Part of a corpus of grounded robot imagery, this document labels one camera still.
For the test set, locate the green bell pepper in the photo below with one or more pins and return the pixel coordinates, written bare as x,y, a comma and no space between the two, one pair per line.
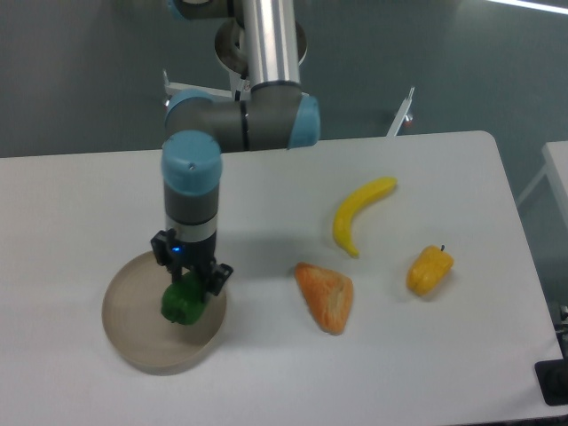
183,301

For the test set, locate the yellow bell pepper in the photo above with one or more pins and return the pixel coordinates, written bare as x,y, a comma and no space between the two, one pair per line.
428,270

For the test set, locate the yellow banana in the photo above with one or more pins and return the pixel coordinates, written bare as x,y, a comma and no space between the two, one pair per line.
352,205

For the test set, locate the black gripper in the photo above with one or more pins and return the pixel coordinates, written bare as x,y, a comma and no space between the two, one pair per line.
200,256

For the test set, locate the black device at table edge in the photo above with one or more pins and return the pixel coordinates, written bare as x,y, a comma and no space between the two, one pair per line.
552,374

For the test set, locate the white side table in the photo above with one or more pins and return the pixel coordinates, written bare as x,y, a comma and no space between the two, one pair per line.
554,170

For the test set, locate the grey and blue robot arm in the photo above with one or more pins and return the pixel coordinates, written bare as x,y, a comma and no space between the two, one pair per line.
199,129

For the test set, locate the orange bread wedge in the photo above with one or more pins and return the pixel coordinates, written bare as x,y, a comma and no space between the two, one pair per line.
328,294

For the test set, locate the beige round plate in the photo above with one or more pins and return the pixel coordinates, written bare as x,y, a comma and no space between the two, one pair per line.
133,323

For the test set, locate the white stand leg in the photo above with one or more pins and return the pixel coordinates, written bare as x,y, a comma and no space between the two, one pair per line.
403,115

